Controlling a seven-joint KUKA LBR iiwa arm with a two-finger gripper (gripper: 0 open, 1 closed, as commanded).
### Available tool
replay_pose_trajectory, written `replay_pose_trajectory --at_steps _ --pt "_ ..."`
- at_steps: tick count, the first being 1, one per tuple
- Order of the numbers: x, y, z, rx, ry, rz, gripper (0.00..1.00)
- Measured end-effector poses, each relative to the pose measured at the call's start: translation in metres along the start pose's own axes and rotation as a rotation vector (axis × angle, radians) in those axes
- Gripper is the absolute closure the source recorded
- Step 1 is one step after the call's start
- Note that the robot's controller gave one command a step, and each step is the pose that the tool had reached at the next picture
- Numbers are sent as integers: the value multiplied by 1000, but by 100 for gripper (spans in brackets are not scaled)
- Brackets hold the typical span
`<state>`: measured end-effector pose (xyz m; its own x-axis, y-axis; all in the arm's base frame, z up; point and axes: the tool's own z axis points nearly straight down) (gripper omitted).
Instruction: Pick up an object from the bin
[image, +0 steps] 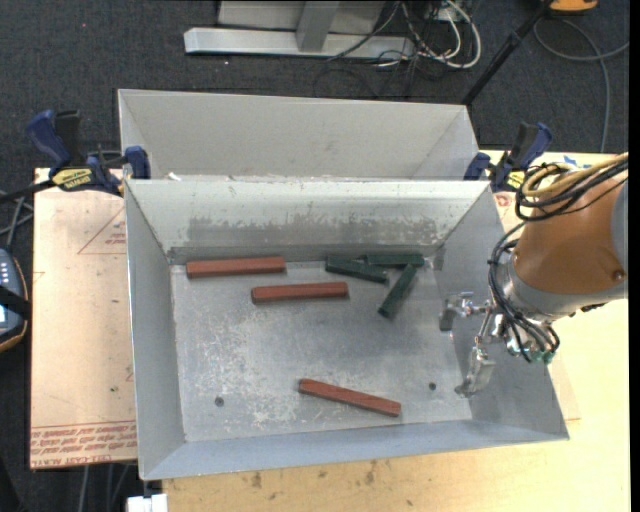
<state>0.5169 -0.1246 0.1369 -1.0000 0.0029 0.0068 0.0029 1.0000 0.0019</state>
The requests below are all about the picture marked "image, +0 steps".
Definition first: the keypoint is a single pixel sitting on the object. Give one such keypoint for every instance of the brown cardboard board red print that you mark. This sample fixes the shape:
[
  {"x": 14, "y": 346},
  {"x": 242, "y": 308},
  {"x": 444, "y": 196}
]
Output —
[{"x": 80, "y": 310}]

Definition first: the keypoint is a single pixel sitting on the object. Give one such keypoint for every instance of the grey metal bin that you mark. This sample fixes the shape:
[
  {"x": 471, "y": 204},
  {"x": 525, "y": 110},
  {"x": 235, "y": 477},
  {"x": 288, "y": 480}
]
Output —
[{"x": 300, "y": 350}]

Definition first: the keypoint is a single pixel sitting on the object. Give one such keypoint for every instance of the red-brown flat block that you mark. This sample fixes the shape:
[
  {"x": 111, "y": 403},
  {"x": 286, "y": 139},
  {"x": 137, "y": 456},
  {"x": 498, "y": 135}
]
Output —
[
  {"x": 300, "y": 292},
  {"x": 235, "y": 267},
  {"x": 350, "y": 397}
]

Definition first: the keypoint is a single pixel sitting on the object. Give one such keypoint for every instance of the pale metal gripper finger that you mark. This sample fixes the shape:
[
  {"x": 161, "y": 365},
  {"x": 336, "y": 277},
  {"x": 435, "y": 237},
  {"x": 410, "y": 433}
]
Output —
[
  {"x": 457, "y": 306},
  {"x": 480, "y": 367}
]

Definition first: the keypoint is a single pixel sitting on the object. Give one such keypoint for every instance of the dark green flat block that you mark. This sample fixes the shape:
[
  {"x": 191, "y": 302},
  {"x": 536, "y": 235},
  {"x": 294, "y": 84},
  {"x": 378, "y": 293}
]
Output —
[
  {"x": 356, "y": 270},
  {"x": 397, "y": 259},
  {"x": 398, "y": 292}
]

